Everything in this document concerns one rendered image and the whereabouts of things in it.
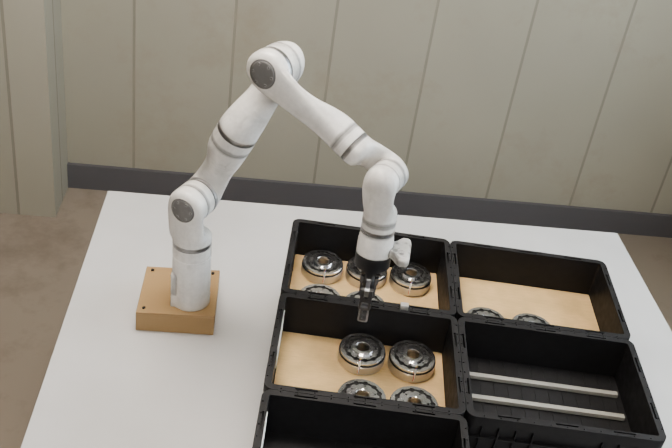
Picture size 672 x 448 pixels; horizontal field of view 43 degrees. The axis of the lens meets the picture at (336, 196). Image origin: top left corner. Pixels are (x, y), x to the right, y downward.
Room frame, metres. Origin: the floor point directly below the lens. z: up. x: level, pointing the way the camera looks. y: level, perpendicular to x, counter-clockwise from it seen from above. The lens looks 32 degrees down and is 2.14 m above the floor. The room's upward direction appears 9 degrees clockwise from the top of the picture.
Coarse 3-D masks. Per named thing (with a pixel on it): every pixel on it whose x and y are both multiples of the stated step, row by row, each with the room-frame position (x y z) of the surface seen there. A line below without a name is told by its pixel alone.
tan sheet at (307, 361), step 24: (288, 336) 1.47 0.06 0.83; (312, 336) 1.48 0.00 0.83; (288, 360) 1.39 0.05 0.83; (312, 360) 1.40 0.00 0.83; (336, 360) 1.41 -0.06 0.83; (384, 360) 1.44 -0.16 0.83; (288, 384) 1.32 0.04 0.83; (312, 384) 1.33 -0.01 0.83; (336, 384) 1.34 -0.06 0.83; (384, 384) 1.36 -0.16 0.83; (408, 384) 1.37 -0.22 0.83; (432, 384) 1.38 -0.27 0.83
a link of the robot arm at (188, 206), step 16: (176, 192) 1.60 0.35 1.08; (192, 192) 1.60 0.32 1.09; (208, 192) 1.63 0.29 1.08; (176, 208) 1.59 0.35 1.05; (192, 208) 1.58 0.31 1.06; (208, 208) 1.61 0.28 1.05; (176, 224) 1.60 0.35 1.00; (192, 224) 1.58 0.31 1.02; (176, 240) 1.60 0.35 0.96; (192, 240) 1.58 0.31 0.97; (208, 240) 1.61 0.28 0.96
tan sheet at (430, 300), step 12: (300, 264) 1.74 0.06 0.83; (300, 276) 1.69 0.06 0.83; (432, 276) 1.78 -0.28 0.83; (300, 288) 1.65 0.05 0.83; (336, 288) 1.67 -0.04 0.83; (348, 288) 1.67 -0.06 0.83; (384, 288) 1.70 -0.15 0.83; (432, 288) 1.73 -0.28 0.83; (384, 300) 1.65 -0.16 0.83; (396, 300) 1.66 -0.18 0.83; (408, 300) 1.66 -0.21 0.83; (420, 300) 1.67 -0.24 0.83; (432, 300) 1.68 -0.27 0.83
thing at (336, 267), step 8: (304, 256) 1.74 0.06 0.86; (312, 256) 1.74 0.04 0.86; (336, 256) 1.76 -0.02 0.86; (304, 264) 1.70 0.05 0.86; (312, 264) 1.71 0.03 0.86; (336, 264) 1.73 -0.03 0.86; (312, 272) 1.68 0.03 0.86; (320, 272) 1.68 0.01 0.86; (328, 272) 1.68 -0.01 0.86; (336, 272) 1.69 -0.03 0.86
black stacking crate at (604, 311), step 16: (464, 256) 1.79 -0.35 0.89; (480, 256) 1.80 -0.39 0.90; (496, 256) 1.80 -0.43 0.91; (512, 256) 1.80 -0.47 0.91; (528, 256) 1.80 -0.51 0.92; (464, 272) 1.79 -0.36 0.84; (480, 272) 1.80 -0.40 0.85; (496, 272) 1.80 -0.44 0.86; (512, 272) 1.80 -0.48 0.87; (528, 272) 1.80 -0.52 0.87; (544, 272) 1.80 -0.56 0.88; (560, 272) 1.80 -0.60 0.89; (576, 272) 1.80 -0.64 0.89; (592, 272) 1.80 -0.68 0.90; (544, 288) 1.80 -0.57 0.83; (560, 288) 1.80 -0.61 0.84; (576, 288) 1.80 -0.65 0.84; (592, 288) 1.79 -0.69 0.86; (592, 304) 1.76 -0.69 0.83; (608, 304) 1.67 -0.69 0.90; (608, 320) 1.64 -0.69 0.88
